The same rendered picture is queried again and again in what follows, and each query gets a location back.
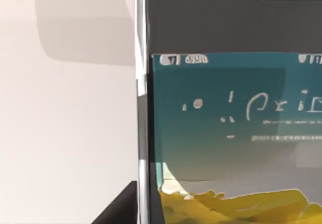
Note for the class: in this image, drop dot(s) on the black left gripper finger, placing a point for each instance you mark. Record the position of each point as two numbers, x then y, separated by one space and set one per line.
123 206

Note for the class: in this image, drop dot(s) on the black smartphone with blue screen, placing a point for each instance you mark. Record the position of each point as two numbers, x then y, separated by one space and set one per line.
226 108

